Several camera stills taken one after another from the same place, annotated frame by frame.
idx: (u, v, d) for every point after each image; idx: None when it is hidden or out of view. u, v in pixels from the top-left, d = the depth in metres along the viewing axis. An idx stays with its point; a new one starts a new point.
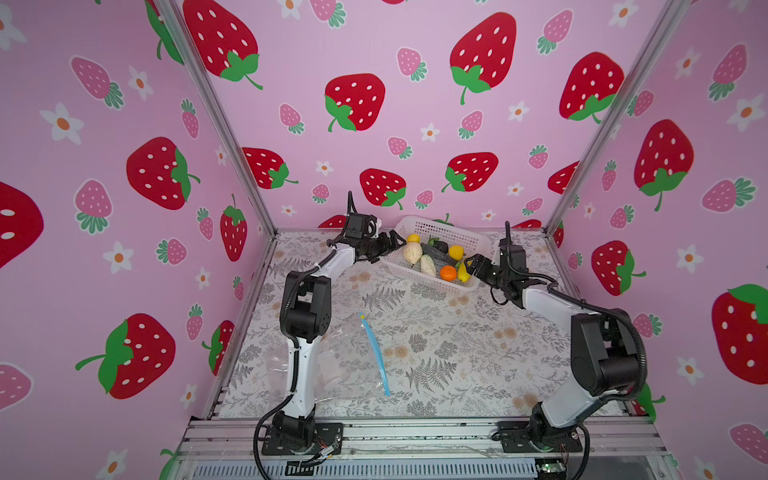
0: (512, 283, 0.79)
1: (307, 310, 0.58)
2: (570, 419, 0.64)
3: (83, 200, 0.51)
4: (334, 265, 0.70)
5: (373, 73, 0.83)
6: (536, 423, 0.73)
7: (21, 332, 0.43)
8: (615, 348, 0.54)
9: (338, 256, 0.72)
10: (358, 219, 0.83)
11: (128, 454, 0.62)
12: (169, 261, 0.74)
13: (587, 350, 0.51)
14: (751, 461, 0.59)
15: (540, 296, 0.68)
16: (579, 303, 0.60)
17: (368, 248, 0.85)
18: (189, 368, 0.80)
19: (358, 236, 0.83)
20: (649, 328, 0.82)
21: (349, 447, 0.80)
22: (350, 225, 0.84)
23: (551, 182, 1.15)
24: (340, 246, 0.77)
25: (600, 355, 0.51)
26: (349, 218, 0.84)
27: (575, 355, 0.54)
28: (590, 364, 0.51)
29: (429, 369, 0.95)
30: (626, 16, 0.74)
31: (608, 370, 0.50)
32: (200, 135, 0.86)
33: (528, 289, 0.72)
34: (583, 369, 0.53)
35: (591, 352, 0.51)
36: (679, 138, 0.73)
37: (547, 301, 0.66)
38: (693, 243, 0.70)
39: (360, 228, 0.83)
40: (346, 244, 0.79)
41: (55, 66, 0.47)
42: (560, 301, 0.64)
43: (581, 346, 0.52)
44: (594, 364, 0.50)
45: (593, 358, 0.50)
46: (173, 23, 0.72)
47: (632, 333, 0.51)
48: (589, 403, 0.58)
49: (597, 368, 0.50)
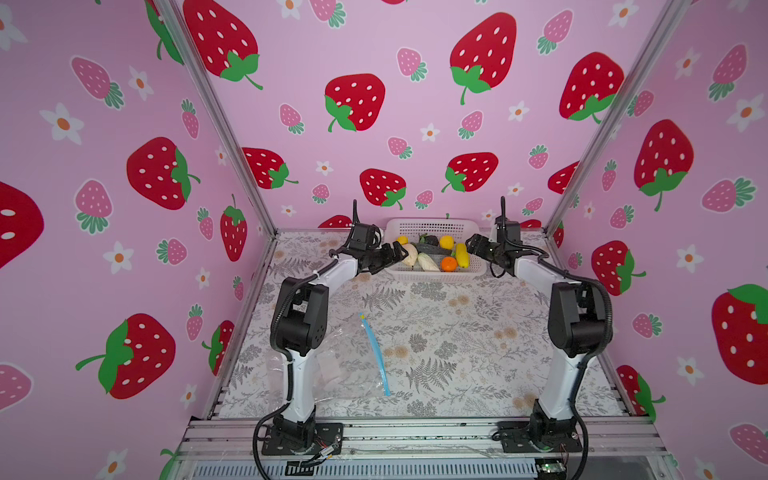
0: (507, 255, 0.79)
1: (300, 320, 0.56)
2: (564, 404, 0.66)
3: (83, 200, 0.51)
4: (333, 275, 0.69)
5: (373, 73, 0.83)
6: (537, 421, 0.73)
7: (21, 333, 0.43)
8: (588, 313, 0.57)
9: (341, 266, 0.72)
10: (362, 231, 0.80)
11: (128, 454, 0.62)
12: (170, 261, 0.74)
13: (561, 314, 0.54)
14: (751, 461, 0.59)
15: (528, 264, 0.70)
16: (563, 275, 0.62)
17: (372, 259, 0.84)
18: (189, 368, 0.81)
19: (362, 248, 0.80)
20: (649, 328, 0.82)
21: (349, 447, 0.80)
22: (354, 236, 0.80)
23: (551, 182, 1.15)
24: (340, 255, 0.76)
25: (573, 318, 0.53)
26: (354, 229, 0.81)
27: (551, 319, 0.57)
28: (563, 326, 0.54)
29: (429, 369, 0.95)
30: (626, 16, 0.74)
31: (578, 332, 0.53)
32: (200, 135, 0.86)
33: (521, 259, 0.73)
34: (555, 331, 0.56)
35: (565, 315, 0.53)
36: (679, 138, 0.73)
37: (534, 270, 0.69)
38: (693, 243, 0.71)
39: (364, 239, 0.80)
40: (349, 257, 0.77)
41: (56, 66, 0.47)
42: (547, 271, 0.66)
43: (556, 309, 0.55)
44: (565, 324, 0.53)
45: (565, 320, 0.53)
46: (173, 23, 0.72)
47: (605, 300, 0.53)
48: (573, 371, 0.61)
49: (569, 329, 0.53)
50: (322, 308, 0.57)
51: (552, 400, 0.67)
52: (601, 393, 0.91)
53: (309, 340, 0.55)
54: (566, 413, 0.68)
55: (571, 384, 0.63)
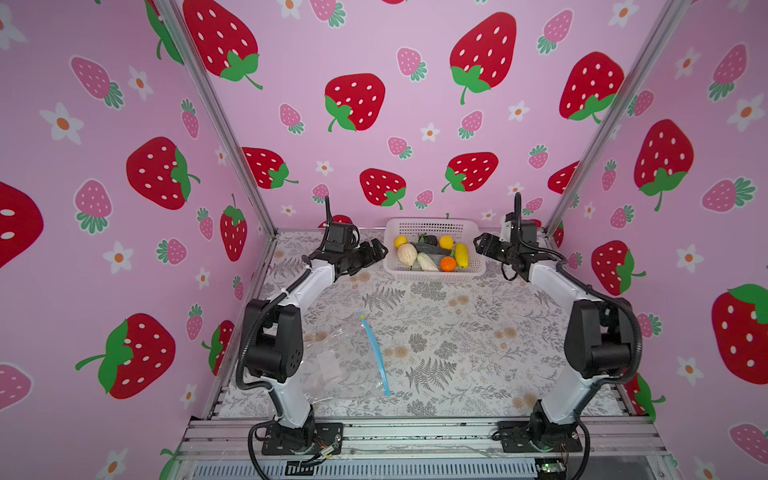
0: (521, 257, 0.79)
1: (271, 348, 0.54)
2: (569, 412, 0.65)
3: (82, 200, 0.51)
4: (307, 288, 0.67)
5: (373, 73, 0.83)
6: (537, 421, 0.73)
7: (21, 332, 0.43)
8: (612, 334, 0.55)
9: (315, 276, 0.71)
10: (338, 232, 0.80)
11: (128, 454, 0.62)
12: (170, 261, 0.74)
13: (582, 337, 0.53)
14: (751, 461, 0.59)
15: (545, 272, 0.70)
16: (584, 289, 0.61)
17: (351, 260, 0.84)
18: (189, 368, 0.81)
19: (339, 250, 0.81)
20: (649, 328, 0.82)
21: (349, 447, 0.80)
22: (330, 237, 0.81)
23: (551, 182, 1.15)
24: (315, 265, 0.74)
25: (594, 340, 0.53)
26: (329, 230, 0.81)
27: (570, 337, 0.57)
28: (583, 349, 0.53)
29: (429, 369, 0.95)
30: (626, 16, 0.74)
31: (599, 353, 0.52)
32: (200, 135, 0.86)
33: (537, 264, 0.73)
34: (574, 350, 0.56)
35: (586, 336, 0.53)
36: (679, 138, 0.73)
37: (553, 279, 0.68)
38: (692, 243, 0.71)
39: (341, 240, 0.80)
40: (323, 261, 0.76)
41: (56, 66, 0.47)
42: (566, 282, 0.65)
43: (577, 331, 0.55)
44: (586, 346, 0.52)
45: (586, 342, 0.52)
46: (173, 23, 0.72)
47: (632, 325, 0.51)
48: (584, 390, 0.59)
49: (589, 353, 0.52)
50: (294, 334, 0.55)
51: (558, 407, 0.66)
52: (601, 393, 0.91)
53: (283, 368, 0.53)
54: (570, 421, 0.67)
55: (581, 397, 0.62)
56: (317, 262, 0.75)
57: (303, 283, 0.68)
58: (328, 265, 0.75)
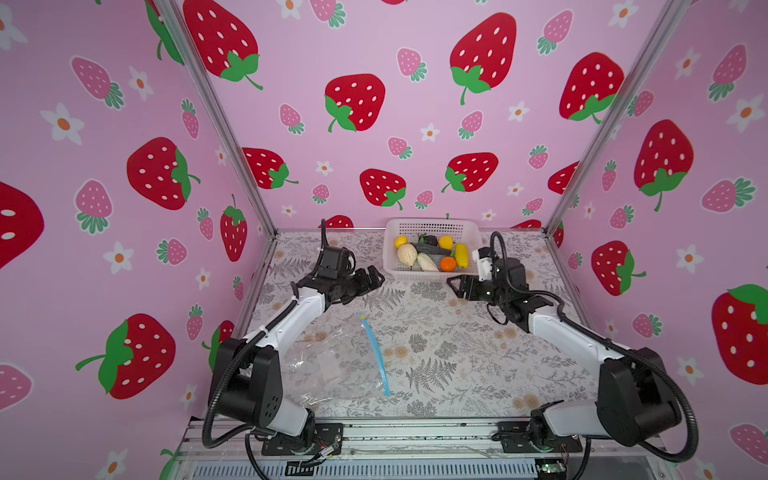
0: (515, 304, 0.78)
1: (245, 392, 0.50)
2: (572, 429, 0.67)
3: (83, 200, 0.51)
4: (291, 323, 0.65)
5: (373, 73, 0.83)
6: (537, 426, 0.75)
7: (21, 332, 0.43)
8: (647, 389, 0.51)
9: (302, 308, 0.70)
10: (333, 257, 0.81)
11: (128, 454, 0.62)
12: (170, 261, 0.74)
13: (623, 407, 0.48)
14: (751, 461, 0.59)
15: (555, 328, 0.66)
16: (604, 344, 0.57)
17: (345, 287, 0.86)
18: (189, 368, 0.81)
19: (332, 276, 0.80)
20: (649, 328, 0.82)
21: (349, 447, 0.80)
22: (324, 261, 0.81)
23: (551, 182, 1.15)
24: (303, 295, 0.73)
25: (636, 407, 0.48)
26: (323, 255, 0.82)
27: (607, 405, 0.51)
28: (628, 420, 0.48)
29: (429, 369, 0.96)
30: (626, 17, 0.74)
31: (647, 420, 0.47)
32: (200, 135, 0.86)
33: (538, 312, 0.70)
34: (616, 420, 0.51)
35: (628, 405, 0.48)
36: (679, 139, 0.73)
37: (563, 333, 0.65)
38: (693, 243, 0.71)
39: (335, 265, 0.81)
40: (312, 289, 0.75)
41: (56, 66, 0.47)
42: (580, 337, 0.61)
43: (615, 399, 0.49)
44: (633, 417, 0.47)
45: (632, 413, 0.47)
46: (173, 23, 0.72)
47: (667, 383, 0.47)
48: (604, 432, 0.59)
49: (638, 424, 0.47)
50: (270, 378, 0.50)
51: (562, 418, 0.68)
52: None
53: (257, 413, 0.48)
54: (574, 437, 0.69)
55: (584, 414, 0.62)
56: (305, 292, 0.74)
57: (287, 318, 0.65)
58: (318, 293, 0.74)
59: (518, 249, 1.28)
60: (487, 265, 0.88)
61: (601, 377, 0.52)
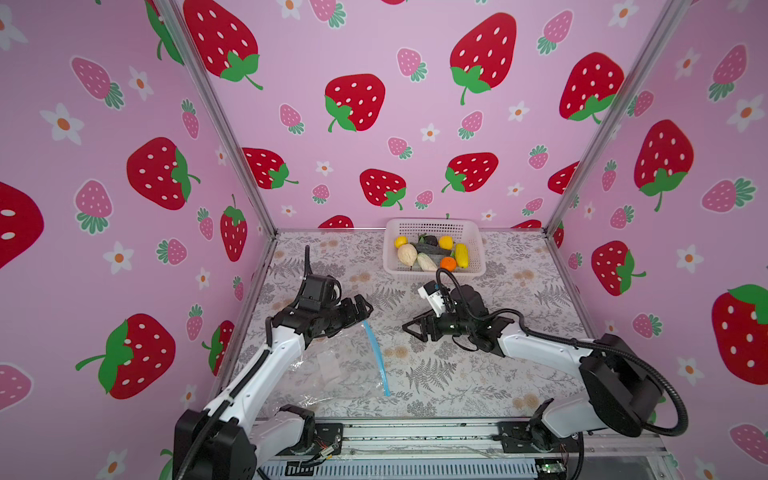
0: (481, 333, 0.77)
1: (209, 469, 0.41)
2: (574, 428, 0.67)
3: (83, 200, 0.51)
4: (262, 381, 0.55)
5: (373, 73, 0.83)
6: (541, 434, 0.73)
7: (22, 332, 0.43)
8: (625, 374, 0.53)
9: (276, 357, 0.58)
10: (316, 286, 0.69)
11: (128, 454, 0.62)
12: (170, 261, 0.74)
13: (615, 401, 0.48)
14: (751, 461, 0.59)
15: (523, 344, 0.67)
16: (571, 344, 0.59)
17: (330, 319, 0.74)
18: (189, 368, 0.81)
19: (315, 308, 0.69)
20: (649, 328, 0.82)
21: (349, 447, 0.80)
22: (307, 291, 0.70)
23: (551, 182, 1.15)
24: (279, 338, 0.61)
25: (626, 397, 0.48)
26: (306, 284, 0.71)
27: (599, 402, 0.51)
28: (624, 412, 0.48)
29: (429, 369, 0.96)
30: (626, 17, 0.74)
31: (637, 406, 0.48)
32: (200, 135, 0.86)
33: (504, 334, 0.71)
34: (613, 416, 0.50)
35: (619, 397, 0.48)
36: (679, 139, 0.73)
37: (532, 347, 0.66)
38: (693, 243, 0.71)
39: (318, 295, 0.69)
40: (289, 329, 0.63)
41: (56, 66, 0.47)
42: (549, 345, 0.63)
43: (605, 396, 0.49)
44: (628, 409, 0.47)
45: (624, 403, 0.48)
46: (173, 23, 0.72)
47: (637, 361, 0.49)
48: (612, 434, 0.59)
49: (632, 413, 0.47)
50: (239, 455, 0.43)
51: (559, 420, 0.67)
52: None
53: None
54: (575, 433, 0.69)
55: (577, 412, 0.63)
56: (281, 333, 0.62)
57: (258, 375, 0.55)
58: (297, 334, 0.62)
59: (518, 249, 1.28)
60: (439, 300, 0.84)
61: (583, 378, 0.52)
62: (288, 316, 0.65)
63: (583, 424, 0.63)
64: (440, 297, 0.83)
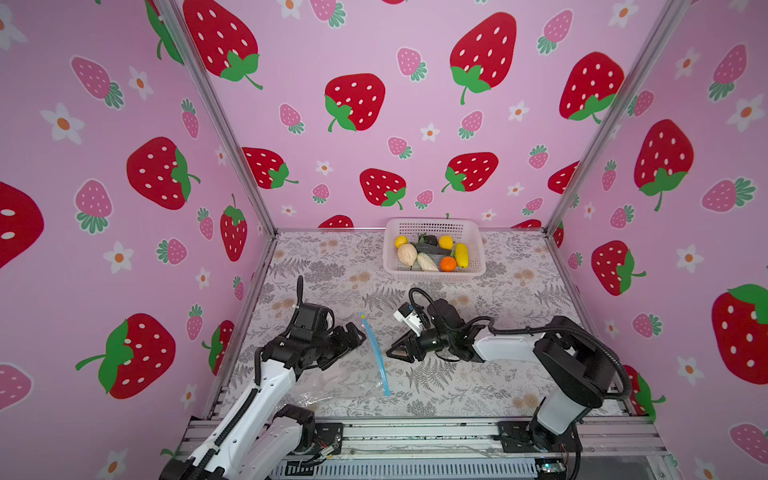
0: (460, 343, 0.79)
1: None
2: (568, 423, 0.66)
3: (83, 200, 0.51)
4: (249, 423, 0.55)
5: (373, 73, 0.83)
6: (541, 436, 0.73)
7: (22, 332, 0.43)
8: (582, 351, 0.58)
9: (264, 395, 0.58)
10: (309, 316, 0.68)
11: (128, 454, 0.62)
12: (170, 261, 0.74)
13: (570, 374, 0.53)
14: (751, 461, 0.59)
15: (491, 343, 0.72)
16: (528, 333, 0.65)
17: (322, 349, 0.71)
18: (189, 368, 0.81)
19: (308, 339, 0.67)
20: (649, 328, 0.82)
21: (349, 447, 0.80)
22: (299, 321, 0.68)
23: (551, 182, 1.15)
24: (267, 372, 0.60)
25: (580, 369, 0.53)
26: (298, 312, 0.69)
27: (562, 381, 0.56)
28: (581, 383, 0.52)
29: (429, 369, 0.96)
30: (626, 16, 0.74)
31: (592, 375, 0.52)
32: (200, 135, 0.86)
33: (477, 341, 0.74)
34: (579, 392, 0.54)
35: (572, 369, 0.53)
36: (679, 138, 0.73)
37: (499, 344, 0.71)
38: (693, 243, 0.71)
39: (310, 325, 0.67)
40: (278, 363, 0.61)
41: (55, 66, 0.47)
42: (511, 338, 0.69)
43: (562, 372, 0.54)
44: (583, 379, 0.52)
45: (578, 375, 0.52)
46: (173, 23, 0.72)
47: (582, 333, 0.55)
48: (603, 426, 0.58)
49: (587, 382, 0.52)
50: None
51: (556, 419, 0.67)
52: None
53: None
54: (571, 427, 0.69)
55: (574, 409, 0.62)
56: (270, 368, 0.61)
57: (246, 416, 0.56)
58: (286, 368, 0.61)
59: (518, 249, 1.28)
60: (415, 319, 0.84)
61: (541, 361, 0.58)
62: (278, 348, 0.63)
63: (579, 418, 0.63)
64: (416, 316, 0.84)
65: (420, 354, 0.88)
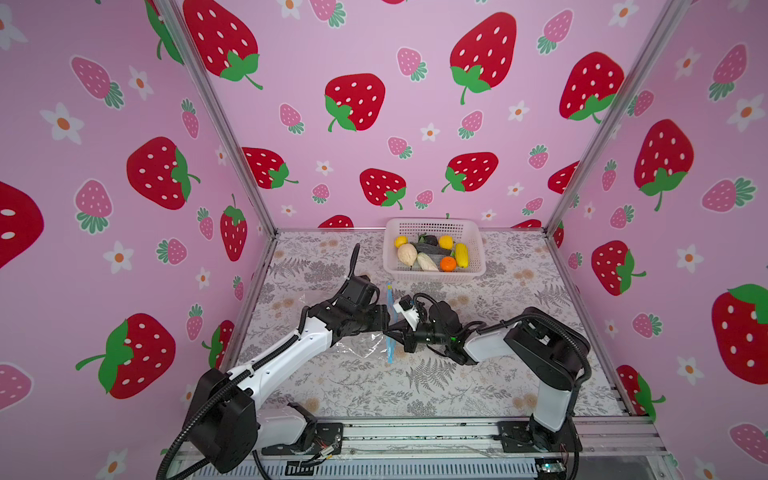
0: (456, 347, 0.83)
1: (214, 430, 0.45)
2: (563, 418, 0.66)
3: (83, 200, 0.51)
4: (281, 363, 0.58)
5: (373, 73, 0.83)
6: (541, 435, 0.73)
7: (21, 333, 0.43)
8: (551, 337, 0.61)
9: (303, 345, 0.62)
10: (356, 289, 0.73)
11: (128, 454, 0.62)
12: (170, 261, 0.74)
13: (537, 357, 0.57)
14: (751, 460, 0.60)
15: (476, 343, 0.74)
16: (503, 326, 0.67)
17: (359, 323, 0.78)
18: (189, 367, 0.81)
19: (351, 309, 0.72)
20: (649, 328, 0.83)
21: (349, 447, 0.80)
22: (346, 292, 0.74)
23: (551, 182, 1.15)
24: (309, 327, 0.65)
25: (549, 353, 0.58)
26: (347, 284, 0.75)
27: (535, 367, 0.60)
28: (549, 366, 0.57)
29: (429, 369, 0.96)
30: (626, 16, 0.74)
31: (558, 360, 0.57)
32: (200, 135, 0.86)
33: (468, 343, 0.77)
34: (547, 374, 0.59)
35: (541, 354, 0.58)
36: (679, 138, 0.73)
37: (482, 340, 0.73)
38: (693, 243, 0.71)
39: (356, 298, 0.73)
40: (320, 322, 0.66)
41: (55, 67, 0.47)
42: (490, 334, 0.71)
43: (529, 355, 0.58)
44: (552, 363, 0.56)
45: (546, 358, 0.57)
46: (173, 23, 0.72)
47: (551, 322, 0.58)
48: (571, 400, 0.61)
49: (554, 365, 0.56)
50: (242, 426, 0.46)
51: (551, 414, 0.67)
52: (601, 393, 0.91)
53: (219, 459, 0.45)
54: (568, 425, 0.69)
55: (569, 403, 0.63)
56: (312, 324, 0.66)
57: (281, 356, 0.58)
58: (326, 329, 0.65)
59: (518, 249, 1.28)
60: (414, 313, 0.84)
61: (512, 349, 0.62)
62: (323, 310, 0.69)
63: (570, 411, 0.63)
64: (415, 311, 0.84)
65: (410, 343, 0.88)
